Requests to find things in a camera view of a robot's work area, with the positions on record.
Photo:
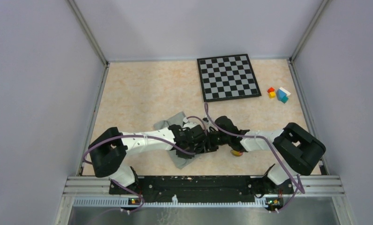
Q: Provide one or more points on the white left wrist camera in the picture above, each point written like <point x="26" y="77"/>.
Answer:
<point x="189" y="124"/>

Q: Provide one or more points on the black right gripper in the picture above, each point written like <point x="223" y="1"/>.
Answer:
<point x="210" y="146"/>

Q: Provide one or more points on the white wooden block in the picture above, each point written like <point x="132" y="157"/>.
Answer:
<point x="286" y="92"/>

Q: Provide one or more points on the blue wooden block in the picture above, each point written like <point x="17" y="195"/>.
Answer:
<point x="279" y="94"/>

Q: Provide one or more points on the yellow wooden block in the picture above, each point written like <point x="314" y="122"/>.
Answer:
<point x="272" y="94"/>

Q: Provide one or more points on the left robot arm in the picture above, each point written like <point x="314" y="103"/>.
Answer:
<point x="108" y="151"/>

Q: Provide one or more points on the black and grey chessboard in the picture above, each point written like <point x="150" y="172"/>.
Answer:
<point x="227" y="77"/>

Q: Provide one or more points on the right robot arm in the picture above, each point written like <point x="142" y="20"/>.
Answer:
<point x="297" y="152"/>

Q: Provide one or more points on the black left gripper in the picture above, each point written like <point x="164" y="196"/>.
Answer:
<point x="185" y="156"/>

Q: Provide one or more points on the grey cloth napkin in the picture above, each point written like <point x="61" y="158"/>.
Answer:
<point x="176" y="119"/>

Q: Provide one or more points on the red wooden block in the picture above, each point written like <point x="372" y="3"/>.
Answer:
<point x="271" y="89"/>

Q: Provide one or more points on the iridescent metal spoon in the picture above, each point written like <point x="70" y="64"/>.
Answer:
<point x="236" y="153"/>

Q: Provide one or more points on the teal wooden block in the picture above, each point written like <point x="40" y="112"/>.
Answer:
<point x="284" y="99"/>

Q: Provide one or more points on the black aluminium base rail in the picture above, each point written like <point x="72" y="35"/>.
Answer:
<point x="195" y="192"/>

